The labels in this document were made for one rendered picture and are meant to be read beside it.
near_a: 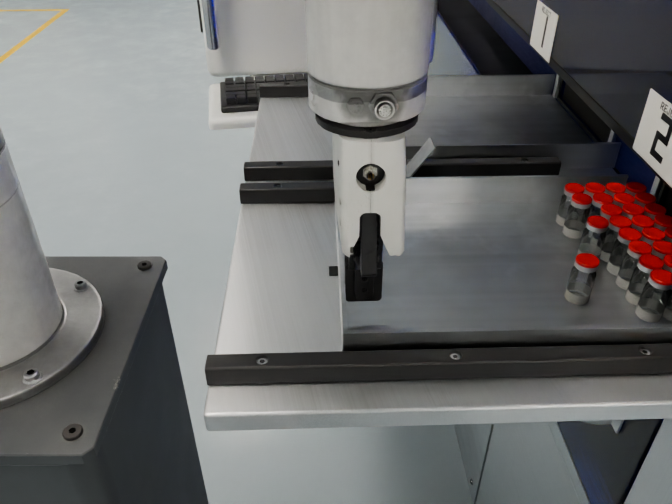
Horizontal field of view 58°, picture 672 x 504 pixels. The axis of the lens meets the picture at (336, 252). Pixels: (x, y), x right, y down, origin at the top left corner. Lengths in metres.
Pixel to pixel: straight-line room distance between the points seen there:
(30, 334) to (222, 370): 0.18
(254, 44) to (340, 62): 0.95
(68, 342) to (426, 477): 1.08
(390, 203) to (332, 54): 0.11
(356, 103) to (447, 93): 0.64
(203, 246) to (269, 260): 1.61
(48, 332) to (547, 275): 0.47
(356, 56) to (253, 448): 1.28
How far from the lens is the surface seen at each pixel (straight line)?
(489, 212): 0.72
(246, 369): 0.49
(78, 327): 0.61
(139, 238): 2.35
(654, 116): 0.63
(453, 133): 0.91
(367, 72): 0.40
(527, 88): 1.08
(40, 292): 0.58
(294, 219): 0.69
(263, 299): 0.58
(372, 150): 0.42
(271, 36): 1.35
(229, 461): 1.56
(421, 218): 0.70
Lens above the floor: 1.25
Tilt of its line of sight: 35 degrees down
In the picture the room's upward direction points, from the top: straight up
